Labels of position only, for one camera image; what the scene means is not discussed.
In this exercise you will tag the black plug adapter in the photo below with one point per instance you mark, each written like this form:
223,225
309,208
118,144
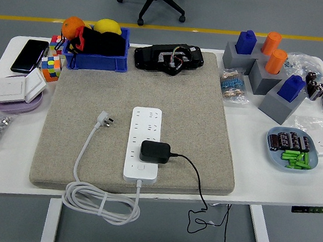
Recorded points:
155,152

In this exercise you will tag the white power strip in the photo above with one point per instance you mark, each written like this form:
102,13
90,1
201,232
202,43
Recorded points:
146,125

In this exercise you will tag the dark brown capacitor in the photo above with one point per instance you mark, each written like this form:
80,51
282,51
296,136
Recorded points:
304,144
274,142
295,140
284,140

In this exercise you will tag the clear plastic bag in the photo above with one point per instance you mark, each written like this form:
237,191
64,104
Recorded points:
310,123

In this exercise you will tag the green cylindrical cells pile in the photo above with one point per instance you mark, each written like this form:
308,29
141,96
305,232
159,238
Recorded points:
297,160

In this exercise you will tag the blue-grey plate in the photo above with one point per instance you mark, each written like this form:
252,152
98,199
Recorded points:
276,160

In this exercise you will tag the black desk control panel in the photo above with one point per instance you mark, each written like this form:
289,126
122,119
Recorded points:
314,209

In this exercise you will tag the blue square peg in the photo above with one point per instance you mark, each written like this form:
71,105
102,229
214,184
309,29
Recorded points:
291,89
246,43

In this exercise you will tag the grey block holder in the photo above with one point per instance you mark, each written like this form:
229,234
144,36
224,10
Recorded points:
274,106
261,79
230,57

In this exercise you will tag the clear bag of small parts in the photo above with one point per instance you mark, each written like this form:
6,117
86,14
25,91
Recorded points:
302,65

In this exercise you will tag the orange cylinder peg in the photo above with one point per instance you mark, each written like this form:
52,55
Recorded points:
276,62
271,43

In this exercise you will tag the white table leg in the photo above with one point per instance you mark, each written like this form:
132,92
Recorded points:
50,225
261,240

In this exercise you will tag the bag of striped resistors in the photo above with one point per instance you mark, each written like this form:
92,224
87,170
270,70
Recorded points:
233,84

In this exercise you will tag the black opened electronic device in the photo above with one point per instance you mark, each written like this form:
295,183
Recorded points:
148,58

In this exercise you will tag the grey-brown mat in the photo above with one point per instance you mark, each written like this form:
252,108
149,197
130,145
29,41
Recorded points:
95,90

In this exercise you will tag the blue plastic bin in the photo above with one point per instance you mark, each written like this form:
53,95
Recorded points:
98,61

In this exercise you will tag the yellow lemon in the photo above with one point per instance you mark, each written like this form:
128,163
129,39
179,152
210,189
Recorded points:
108,26

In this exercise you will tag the orange fruit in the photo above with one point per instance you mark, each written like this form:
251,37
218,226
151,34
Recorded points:
71,27

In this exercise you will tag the large colourful puzzle cube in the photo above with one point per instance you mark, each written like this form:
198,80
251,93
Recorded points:
50,69

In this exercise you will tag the small colourful puzzle cube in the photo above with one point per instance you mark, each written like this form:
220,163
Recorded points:
55,43

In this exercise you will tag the black smartphone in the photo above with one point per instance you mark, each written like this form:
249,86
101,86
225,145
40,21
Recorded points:
30,56

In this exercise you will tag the purple plate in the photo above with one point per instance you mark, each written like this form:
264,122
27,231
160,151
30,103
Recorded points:
14,107

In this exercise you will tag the white wall switch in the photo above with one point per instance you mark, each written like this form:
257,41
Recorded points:
9,89
35,84

